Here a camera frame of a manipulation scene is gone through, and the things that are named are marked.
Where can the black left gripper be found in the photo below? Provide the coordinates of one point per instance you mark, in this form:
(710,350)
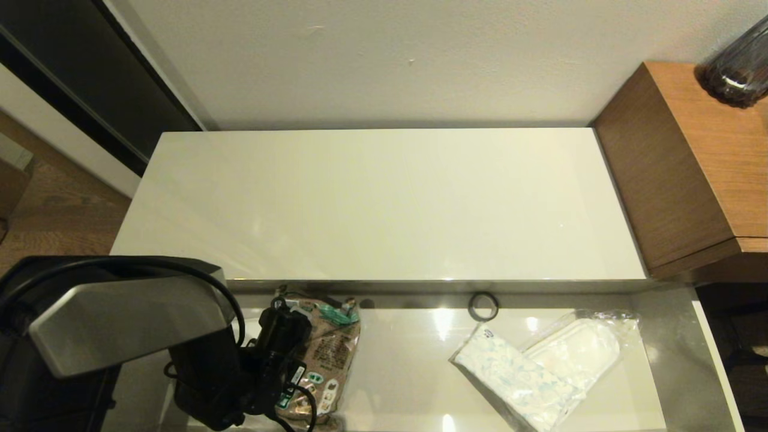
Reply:
(279,384)

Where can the white tissue pack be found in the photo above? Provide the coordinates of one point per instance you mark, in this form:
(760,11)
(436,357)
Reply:
(516,375)

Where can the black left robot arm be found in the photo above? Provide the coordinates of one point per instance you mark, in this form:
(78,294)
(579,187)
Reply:
(120,324)

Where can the brown paper clip package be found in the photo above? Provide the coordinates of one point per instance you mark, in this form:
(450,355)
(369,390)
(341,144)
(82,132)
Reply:
(336,348)

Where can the dark door panel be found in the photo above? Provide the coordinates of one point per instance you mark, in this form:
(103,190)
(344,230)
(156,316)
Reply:
(78,66)

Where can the brown wooden side cabinet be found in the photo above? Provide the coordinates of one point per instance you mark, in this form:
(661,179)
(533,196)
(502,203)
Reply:
(708,156)

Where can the dark glass vase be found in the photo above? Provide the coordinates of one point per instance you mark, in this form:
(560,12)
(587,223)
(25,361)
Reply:
(741,72)

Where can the white door frame strip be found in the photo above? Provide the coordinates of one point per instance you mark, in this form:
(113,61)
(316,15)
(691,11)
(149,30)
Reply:
(66,129)

